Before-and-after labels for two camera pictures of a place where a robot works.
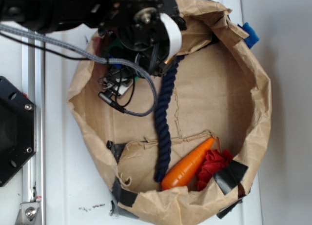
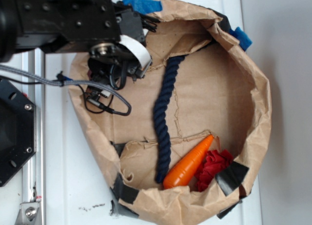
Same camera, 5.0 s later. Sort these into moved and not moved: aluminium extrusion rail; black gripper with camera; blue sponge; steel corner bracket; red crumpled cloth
Moved: black gripper with camera; blue sponge
Not moved: steel corner bracket; aluminium extrusion rail; red crumpled cloth
